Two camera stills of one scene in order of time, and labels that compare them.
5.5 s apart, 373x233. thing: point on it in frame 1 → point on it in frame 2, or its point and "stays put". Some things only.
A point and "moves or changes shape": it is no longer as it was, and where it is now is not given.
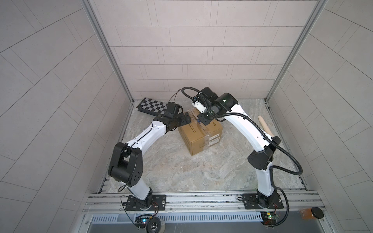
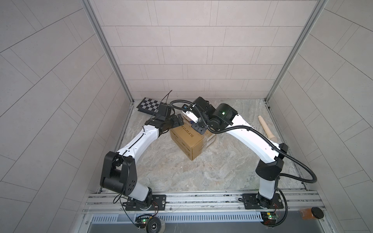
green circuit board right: (269, 218) stays put
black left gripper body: (178, 121) stays put
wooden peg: (265, 128) stays put
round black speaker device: (152, 224) stays put
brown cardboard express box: (197, 136) moves or changes shape
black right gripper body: (205, 117) → (198, 126)
